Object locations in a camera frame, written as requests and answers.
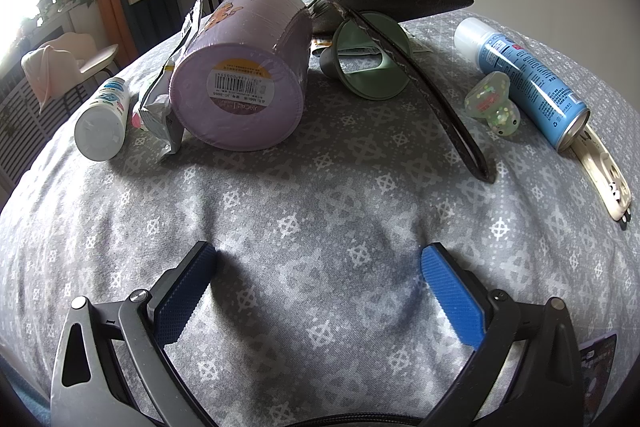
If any dark printed card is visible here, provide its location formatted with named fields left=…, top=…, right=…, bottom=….
left=579, top=331, right=617, bottom=426

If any grey patterned bed cover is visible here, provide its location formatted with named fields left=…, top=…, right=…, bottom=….
left=0, top=0, right=640, bottom=427

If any white small bottle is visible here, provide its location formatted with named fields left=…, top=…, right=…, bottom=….
left=74, top=77, right=129, bottom=161

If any blue aerosol spray can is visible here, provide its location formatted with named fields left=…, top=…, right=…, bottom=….
left=454, top=17, right=590, bottom=152

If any silver foil packet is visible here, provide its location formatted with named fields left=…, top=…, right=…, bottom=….
left=131, top=0, right=203, bottom=154

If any green glitter pacifier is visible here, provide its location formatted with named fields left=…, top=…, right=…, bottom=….
left=464, top=72, right=521, bottom=136

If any white chair with cloth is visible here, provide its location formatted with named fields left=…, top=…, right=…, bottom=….
left=21, top=32, right=118, bottom=110

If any purple cylindrical canister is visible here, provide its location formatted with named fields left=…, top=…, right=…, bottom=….
left=169, top=0, right=311, bottom=152

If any green round hand mirror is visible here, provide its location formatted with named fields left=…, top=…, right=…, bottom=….
left=319, top=20, right=409, bottom=101

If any brown leather strap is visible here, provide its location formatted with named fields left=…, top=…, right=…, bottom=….
left=328, top=0, right=497, bottom=184

